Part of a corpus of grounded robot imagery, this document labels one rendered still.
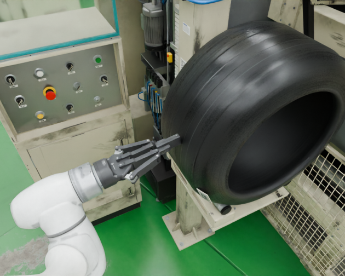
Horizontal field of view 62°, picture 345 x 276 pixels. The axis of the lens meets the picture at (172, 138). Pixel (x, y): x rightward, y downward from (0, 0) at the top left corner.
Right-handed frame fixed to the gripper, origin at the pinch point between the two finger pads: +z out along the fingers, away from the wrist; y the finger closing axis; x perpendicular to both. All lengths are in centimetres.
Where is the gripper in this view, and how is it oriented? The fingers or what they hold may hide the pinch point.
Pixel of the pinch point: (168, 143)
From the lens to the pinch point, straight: 78.4
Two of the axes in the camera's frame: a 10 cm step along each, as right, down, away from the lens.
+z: 8.9, -4.1, 2.2
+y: -4.5, -6.2, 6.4
